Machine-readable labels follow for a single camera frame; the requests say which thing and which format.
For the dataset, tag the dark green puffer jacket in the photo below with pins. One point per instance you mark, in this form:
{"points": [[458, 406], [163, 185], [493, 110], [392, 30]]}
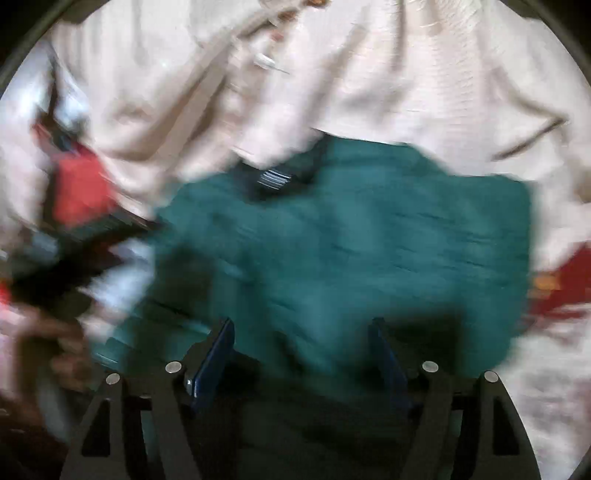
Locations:
{"points": [[303, 258]]}

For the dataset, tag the red ruffled heart pillow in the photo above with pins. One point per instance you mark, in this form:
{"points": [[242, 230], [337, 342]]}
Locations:
{"points": [[78, 190]]}

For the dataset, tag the beige patterned curtain cloth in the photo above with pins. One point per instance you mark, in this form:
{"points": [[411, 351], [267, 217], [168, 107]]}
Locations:
{"points": [[168, 93]]}

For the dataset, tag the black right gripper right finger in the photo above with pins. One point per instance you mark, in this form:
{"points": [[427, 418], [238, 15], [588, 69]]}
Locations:
{"points": [[465, 428]]}

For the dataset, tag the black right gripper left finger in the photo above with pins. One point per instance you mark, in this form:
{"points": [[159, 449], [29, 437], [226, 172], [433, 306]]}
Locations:
{"points": [[144, 428]]}

